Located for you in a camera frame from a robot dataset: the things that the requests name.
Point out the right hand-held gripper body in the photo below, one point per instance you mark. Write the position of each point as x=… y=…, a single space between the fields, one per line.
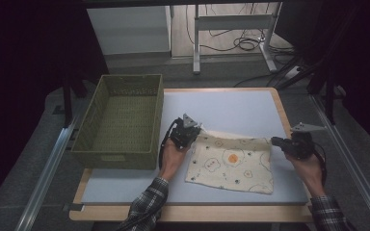
x=302 y=141

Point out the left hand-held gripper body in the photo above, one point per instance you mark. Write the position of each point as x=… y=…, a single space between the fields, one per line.
x=183 y=131

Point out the cream printed cloth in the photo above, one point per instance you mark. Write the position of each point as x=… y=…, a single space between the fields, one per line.
x=231 y=173

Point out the green woven basket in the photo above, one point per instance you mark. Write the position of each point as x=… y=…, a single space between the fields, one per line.
x=125 y=125

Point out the person's left hand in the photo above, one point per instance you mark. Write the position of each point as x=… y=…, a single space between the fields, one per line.
x=171 y=159

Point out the person's right hand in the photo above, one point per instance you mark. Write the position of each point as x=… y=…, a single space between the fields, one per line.
x=308 y=173

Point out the white table mat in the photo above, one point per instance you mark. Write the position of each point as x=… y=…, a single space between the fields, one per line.
x=231 y=109

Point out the black metal stand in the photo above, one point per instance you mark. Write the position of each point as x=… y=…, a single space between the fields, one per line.
x=67 y=102
x=329 y=96

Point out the white power strip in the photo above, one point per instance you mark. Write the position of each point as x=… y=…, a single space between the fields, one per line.
x=293 y=73

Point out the dark curtain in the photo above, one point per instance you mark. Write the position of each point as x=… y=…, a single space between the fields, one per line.
x=22 y=80
x=359 y=64

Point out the white cabinet panel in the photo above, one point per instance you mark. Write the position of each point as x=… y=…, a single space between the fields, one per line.
x=128 y=30

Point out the aluminium floor rail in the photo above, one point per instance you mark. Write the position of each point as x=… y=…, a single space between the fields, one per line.
x=45 y=176
x=350 y=160

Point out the white metal desk frame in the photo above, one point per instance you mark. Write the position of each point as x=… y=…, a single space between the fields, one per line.
x=231 y=22

